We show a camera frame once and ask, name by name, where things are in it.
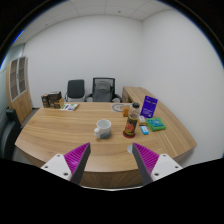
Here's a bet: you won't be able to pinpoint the dark brown boxes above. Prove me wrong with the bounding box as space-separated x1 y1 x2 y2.
40 90 65 109

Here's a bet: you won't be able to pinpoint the black office chair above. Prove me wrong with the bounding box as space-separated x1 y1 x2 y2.
64 79 87 103

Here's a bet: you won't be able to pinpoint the grey mesh office chair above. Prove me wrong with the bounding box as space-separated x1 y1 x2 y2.
84 77 123 103

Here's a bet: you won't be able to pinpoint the round red coaster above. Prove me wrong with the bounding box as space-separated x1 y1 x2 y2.
122 129 137 139

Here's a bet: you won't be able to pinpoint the small blue box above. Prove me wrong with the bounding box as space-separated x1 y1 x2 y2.
139 125 150 136

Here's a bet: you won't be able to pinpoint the dark drink bottle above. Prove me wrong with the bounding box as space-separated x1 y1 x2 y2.
124 101 141 137

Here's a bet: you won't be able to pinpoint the purple standing card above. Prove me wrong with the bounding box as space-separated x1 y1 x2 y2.
140 95 159 119

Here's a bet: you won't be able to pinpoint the green flat box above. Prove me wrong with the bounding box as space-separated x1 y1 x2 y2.
145 117 167 132

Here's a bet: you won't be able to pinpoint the small orange box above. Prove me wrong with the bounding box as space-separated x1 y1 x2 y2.
122 105 131 118

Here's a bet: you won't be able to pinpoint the round grey disc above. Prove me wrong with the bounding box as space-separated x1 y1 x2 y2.
111 103 125 113

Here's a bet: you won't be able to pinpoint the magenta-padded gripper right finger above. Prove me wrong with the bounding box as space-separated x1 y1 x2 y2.
131 142 184 186

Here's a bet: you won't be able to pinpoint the green and white booklet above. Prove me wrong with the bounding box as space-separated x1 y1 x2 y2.
60 103 80 112

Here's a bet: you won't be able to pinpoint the wooden glass-door cabinet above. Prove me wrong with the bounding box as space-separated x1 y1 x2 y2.
5 55 33 126

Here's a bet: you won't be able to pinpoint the white mug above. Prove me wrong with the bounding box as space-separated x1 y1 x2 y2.
93 119 113 140

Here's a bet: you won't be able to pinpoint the black leather chair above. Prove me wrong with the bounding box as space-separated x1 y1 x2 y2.
0 108 23 161

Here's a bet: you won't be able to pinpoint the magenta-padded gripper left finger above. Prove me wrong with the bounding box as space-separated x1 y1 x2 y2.
40 142 92 186

